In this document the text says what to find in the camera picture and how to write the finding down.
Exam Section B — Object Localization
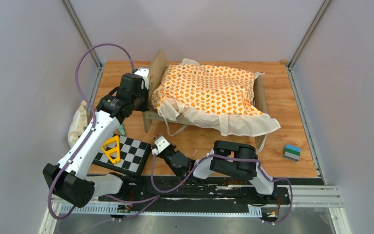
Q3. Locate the wooden pet bed frame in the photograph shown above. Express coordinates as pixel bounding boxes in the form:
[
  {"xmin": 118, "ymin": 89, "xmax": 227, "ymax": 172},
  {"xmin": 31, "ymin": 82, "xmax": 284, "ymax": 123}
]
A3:
[{"xmin": 140, "ymin": 48, "xmax": 270, "ymax": 152}]

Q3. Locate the yellow duck print blanket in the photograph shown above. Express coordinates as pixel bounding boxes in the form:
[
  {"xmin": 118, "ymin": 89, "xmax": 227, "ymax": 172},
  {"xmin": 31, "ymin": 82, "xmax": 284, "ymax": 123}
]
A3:
[{"xmin": 150, "ymin": 58, "xmax": 282, "ymax": 138}]

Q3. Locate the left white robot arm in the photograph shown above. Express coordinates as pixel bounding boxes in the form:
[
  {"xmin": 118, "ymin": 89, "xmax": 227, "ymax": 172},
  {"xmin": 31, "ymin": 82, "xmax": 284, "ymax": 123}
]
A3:
[{"xmin": 43, "ymin": 68, "xmax": 150, "ymax": 208}]

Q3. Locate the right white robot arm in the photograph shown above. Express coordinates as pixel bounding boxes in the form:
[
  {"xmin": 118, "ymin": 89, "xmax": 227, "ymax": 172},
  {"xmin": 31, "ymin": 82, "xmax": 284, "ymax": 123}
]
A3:
[{"xmin": 151, "ymin": 136, "xmax": 278, "ymax": 204}]

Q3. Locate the black white checkerboard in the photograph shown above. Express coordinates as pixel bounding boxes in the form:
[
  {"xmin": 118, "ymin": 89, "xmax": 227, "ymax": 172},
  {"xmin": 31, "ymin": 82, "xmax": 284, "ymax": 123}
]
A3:
[{"xmin": 93, "ymin": 134, "xmax": 151, "ymax": 177}]

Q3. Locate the white duck pillow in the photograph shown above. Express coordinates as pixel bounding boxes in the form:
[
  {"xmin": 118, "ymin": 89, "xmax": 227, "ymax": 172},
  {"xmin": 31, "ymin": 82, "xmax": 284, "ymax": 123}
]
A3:
[{"xmin": 67, "ymin": 100, "xmax": 88, "ymax": 148}]

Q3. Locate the yellow plastic block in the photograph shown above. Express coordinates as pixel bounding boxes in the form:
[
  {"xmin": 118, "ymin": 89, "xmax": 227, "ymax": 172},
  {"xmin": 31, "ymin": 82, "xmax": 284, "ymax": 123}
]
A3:
[{"xmin": 101, "ymin": 136, "xmax": 121, "ymax": 164}]

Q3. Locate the blue green small block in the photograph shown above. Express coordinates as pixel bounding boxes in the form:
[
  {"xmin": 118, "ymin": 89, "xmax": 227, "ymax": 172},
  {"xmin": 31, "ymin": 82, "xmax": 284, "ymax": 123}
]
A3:
[{"xmin": 282, "ymin": 144, "xmax": 301, "ymax": 162}]

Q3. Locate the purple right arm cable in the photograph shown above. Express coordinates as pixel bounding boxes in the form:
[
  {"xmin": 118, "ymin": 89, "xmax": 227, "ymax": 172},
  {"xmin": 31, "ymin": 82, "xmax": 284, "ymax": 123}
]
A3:
[{"xmin": 150, "ymin": 152, "xmax": 295, "ymax": 214}]

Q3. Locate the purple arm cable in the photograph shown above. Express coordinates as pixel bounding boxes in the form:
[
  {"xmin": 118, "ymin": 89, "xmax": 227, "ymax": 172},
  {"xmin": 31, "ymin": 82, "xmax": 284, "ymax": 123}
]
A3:
[
  {"xmin": 48, "ymin": 42, "xmax": 136, "ymax": 214},
  {"xmin": 150, "ymin": 152, "xmax": 295, "ymax": 214}
]

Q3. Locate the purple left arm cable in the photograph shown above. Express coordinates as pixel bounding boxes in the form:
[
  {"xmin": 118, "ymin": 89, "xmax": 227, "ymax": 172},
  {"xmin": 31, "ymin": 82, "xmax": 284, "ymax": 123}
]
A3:
[{"xmin": 48, "ymin": 42, "xmax": 136, "ymax": 214}]

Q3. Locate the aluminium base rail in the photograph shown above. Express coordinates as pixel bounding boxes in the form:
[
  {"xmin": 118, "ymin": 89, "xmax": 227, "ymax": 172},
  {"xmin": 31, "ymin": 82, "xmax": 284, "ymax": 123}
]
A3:
[{"xmin": 53, "ymin": 175, "xmax": 342, "ymax": 219}]

